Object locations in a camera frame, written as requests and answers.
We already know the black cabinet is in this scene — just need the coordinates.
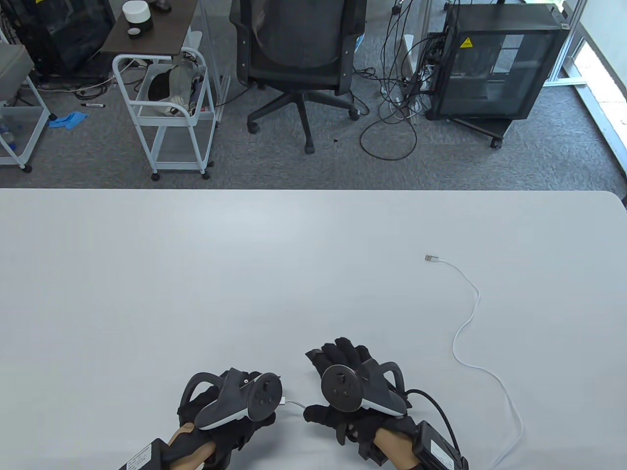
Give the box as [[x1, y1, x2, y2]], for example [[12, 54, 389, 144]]
[[0, 0, 116, 82]]

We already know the black left forearm sensor box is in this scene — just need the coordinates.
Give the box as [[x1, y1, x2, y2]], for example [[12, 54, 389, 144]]
[[118, 438, 170, 470]]

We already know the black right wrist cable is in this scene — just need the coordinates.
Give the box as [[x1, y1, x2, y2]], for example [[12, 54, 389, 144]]
[[406, 389, 464, 459]]

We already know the white rolling cart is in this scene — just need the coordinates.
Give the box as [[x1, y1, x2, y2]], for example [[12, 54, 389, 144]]
[[112, 47, 219, 182]]

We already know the grey hand controller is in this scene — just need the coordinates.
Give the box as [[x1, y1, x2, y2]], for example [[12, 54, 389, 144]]
[[320, 358, 409, 417], [182, 369, 284, 432]]

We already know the person's left forearm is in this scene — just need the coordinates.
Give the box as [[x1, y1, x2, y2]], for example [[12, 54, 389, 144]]
[[161, 421, 219, 470]]

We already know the black and white headset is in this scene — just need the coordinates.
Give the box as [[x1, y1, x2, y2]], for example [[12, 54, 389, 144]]
[[146, 66, 207, 116]]

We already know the black office chair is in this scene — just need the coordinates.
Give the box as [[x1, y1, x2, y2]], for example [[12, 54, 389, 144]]
[[229, 0, 367, 155]]

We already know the white USB cable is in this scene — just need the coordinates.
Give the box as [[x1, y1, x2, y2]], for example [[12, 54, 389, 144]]
[[281, 254, 524, 470]]

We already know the black wheeled base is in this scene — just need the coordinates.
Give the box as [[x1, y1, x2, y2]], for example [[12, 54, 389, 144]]
[[441, 116, 514, 150]]

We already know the person's right hand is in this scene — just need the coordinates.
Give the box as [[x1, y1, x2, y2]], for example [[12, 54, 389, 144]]
[[303, 337, 420, 446]]

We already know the aluminium frame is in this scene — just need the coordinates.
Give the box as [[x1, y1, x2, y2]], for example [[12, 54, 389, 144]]
[[542, 0, 589, 88]]

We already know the black glass computer case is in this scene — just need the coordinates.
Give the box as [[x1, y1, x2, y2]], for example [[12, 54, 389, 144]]
[[425, 2, 572, 122]]

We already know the person's right forearm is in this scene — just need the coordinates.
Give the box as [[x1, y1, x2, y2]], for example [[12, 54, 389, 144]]
[[374, 431, 422, 470]]

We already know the blue glove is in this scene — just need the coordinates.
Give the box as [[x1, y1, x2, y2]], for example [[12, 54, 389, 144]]
[[48, 111, 88, 130]]

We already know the black floor cable loop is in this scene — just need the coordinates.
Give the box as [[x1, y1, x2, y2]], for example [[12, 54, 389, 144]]
[[360, 115, 418, 161]]

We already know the brown side table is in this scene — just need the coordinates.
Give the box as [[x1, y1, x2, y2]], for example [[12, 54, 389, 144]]
[[100, 0, 201, 56]]

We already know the white cart with grey top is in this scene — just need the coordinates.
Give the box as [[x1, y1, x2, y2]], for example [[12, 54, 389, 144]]
[[0, 44, 52, 173]]

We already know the black right forearm sensor box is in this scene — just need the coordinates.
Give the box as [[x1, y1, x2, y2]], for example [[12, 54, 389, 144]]
[[411, 421, 469, 470]]

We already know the white and black cylinder speaker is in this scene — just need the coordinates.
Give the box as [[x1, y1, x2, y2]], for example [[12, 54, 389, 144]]
[[122, 0, 154, 29]]

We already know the person's left hand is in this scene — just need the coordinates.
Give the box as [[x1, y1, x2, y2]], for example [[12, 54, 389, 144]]
[[176, 386, 277, 454]]

